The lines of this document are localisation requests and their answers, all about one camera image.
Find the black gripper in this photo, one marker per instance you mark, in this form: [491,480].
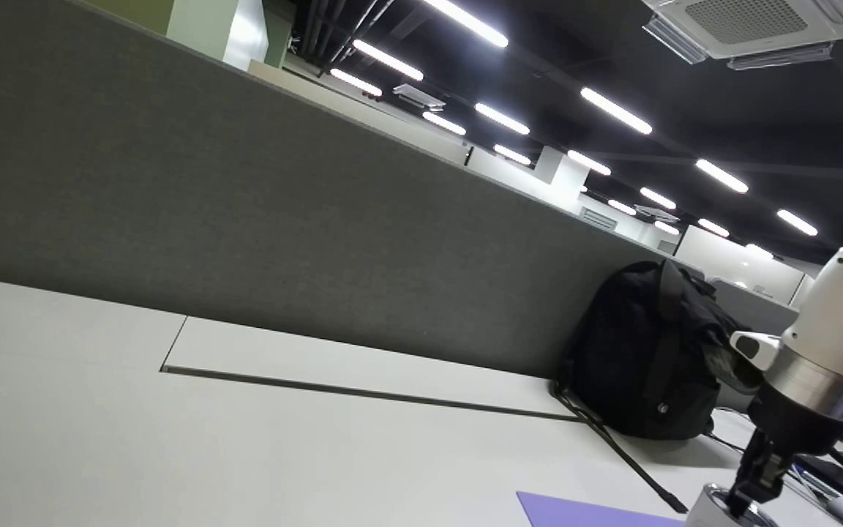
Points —
[783,430]

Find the white cup with metal rim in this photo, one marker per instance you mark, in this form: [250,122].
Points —
[711,511]

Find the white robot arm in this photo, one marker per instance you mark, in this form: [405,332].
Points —
[799,398]

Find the black backpack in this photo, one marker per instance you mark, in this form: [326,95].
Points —
[651,354]

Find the purple mat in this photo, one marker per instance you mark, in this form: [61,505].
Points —
[578,512]

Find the white ceiling air conditioner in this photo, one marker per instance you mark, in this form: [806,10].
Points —
[746,34]

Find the long ceiling light strip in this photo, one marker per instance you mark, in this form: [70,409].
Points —
[468,22]

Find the grey fabric desk partition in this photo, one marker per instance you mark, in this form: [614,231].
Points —
[142,171]

